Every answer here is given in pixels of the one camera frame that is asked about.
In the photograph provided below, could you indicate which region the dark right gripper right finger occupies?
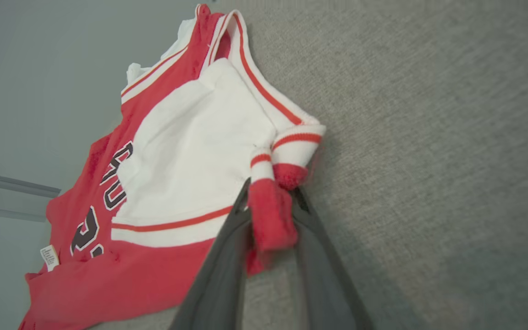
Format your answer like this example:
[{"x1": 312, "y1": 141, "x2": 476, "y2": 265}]
[{"x1": 291, "y1": 186, "x2": 374, "y2": 330}]

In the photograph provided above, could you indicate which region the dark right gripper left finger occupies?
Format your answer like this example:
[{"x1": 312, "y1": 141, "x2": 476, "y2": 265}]
[{"x1": 169, "y1": 178, "x2": 253, "y2": 330}]

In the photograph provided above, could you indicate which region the grey wall base rail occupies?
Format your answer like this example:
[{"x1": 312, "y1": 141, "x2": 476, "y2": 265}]
[{"x1": 0, "y1": 169, "x2": 61, "y2": 223}]

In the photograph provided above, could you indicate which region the red white basketball jersey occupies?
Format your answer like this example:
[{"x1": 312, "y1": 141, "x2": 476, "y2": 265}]
[{"x1": 19, "y1": 4, "x2": 326, "y2": 330}]

